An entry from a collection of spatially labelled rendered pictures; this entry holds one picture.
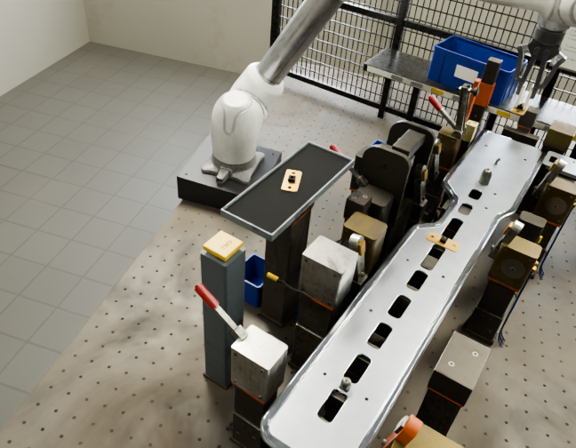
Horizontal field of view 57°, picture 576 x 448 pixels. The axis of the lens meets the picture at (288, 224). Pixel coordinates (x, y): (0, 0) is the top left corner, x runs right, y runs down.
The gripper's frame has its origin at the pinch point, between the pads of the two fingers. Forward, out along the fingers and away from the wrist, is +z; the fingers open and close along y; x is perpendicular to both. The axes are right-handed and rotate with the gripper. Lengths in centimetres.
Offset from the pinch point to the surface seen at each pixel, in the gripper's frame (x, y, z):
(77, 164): 2, -225, 123
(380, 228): -62, -13, 15
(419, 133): -32.1, -18.3, 4.8
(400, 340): -83, 3, 23
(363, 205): -59, -20, 14
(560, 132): 23.3, 12.1, 17.9
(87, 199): -17, -194, 123
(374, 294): -74, -7, 23
